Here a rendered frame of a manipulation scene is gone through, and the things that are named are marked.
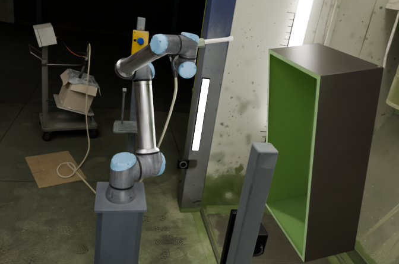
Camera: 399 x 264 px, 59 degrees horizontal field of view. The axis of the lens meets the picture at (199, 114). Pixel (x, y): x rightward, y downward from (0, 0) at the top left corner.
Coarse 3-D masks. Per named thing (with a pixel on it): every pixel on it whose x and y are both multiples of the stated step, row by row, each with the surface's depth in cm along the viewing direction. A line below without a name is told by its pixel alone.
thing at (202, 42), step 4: (232, 36) 211; (200, 40) 206; (204, 40) 206; (208, 40) 208; (212, 40) 209; (216, 40) 209; (220, 40) 210; (224, 40) 210; (228, 40) 211; (232, 40) 211; (200, 44) 206; (204, 44) 207; (172, 68) 209; (176, 72) 211; (176, 76) 211
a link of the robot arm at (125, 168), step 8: (128, 152) 220; (112, 160) 212; (120, 160) 211; (128, 160) 212; (136, 160) 217; (112, 168) 211; (120, 168) 208; (128, 168) 210; (136, 168) 214; (112, 176) 212; (120, 176) 210; (128, 176) 212; (136, 176) 215; (112, 184) 214; (120, 184) 212; (128, 184) 214
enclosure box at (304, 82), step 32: (288, 64) 229; (320, 64) 185; (352, 64) 182; (288, 96) 239; (320, 96) 173; (352, 96) 177; (288, 128) 249; (320, 128) 180; (352, 128) 185; (288, 160) 260; (320, 160) 188; (352, 160) 194; (288, 192) 272; (320, 192) 197; (352, 192) 204; (288, 224) 248; (320, 224) 207; (352, 224) 214; (320, 256) 218
